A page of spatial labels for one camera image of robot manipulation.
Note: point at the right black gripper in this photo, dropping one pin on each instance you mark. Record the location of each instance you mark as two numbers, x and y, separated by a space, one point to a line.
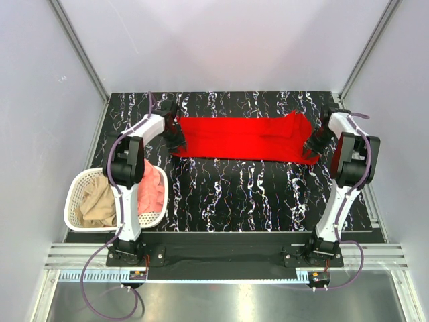
320 136

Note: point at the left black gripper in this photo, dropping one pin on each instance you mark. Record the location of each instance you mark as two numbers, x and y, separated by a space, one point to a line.
173 131

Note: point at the red t shirt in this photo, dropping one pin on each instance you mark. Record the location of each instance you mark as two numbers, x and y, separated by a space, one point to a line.
276 139

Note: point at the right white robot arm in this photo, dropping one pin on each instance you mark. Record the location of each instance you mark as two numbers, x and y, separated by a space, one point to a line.
352 168

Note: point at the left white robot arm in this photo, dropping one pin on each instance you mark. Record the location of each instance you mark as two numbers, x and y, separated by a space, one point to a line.
124 169

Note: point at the pink t shirt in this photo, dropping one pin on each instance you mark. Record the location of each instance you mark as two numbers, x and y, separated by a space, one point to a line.
150 197

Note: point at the beige t shirt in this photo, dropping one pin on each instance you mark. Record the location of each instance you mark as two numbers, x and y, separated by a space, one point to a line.
97 208

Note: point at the white plastic laundry basket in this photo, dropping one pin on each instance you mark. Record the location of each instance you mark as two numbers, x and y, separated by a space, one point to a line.
76 195

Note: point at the right small electronics board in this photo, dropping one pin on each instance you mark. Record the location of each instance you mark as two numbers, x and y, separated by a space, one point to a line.
322 277

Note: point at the small electronics board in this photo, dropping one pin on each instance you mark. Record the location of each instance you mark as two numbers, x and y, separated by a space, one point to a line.
322 277
138 275

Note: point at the left small electronics board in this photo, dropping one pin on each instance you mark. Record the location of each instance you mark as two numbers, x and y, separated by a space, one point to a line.
138 275

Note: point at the left aluminium frame post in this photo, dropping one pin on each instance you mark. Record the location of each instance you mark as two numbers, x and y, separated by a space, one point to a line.
68 28

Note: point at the aluminium frame post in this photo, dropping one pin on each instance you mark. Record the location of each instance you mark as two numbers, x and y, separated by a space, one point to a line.
68 28
375 36

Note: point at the right aluminium frame post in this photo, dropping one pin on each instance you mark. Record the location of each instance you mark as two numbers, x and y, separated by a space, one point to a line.
375 36

